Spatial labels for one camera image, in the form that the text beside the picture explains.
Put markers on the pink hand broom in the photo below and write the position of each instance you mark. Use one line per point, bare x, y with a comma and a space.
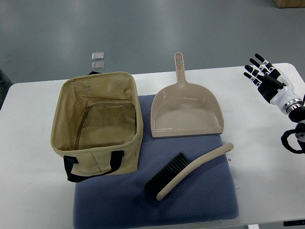
166, 179

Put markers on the pink dustpan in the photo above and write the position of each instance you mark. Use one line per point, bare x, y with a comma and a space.
185, 109

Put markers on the cardboard box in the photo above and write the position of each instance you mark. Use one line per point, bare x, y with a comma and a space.
290, 3

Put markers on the yellow fabric bag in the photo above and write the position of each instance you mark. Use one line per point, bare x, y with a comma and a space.
98, 127

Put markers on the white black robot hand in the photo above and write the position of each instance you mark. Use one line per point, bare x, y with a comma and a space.
272, 84

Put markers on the dark object at left edge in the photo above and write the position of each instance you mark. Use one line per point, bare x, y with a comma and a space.
5, 84

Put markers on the blue cushion mat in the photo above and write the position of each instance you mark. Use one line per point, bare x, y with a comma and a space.
121, 201

